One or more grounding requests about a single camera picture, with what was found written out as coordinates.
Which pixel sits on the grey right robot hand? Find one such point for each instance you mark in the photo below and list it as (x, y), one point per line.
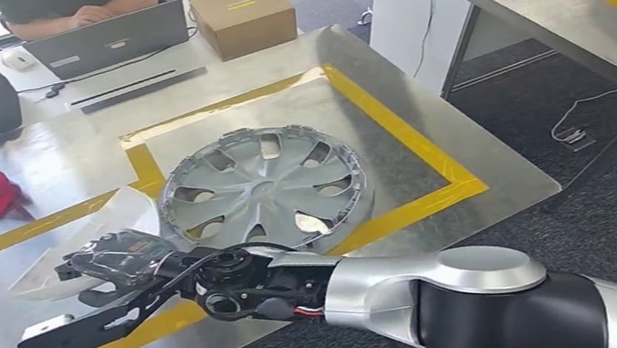
(120, 262)

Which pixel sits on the white computer mouse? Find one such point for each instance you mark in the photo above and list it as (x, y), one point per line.
(18, 60)

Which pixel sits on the grey laptop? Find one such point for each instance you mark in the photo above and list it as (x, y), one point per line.
(106, 44)

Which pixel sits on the silver wheel cover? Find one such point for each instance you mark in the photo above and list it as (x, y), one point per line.
(262, 192)

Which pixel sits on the white triangular plastic part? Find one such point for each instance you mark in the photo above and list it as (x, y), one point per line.
(125, 215)

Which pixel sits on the steel floor socket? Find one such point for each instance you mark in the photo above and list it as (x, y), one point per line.
(577, 138)

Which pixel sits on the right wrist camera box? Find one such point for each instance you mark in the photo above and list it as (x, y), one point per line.
(65, 346)

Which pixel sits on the person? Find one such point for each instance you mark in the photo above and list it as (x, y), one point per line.
(75, 2)

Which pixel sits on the brown cardboard box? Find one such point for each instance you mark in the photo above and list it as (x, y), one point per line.
(243, 23)

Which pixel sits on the white office desk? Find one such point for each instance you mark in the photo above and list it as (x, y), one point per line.
(35, 103)

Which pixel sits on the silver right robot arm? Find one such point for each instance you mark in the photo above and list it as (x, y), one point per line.
(375, 291)

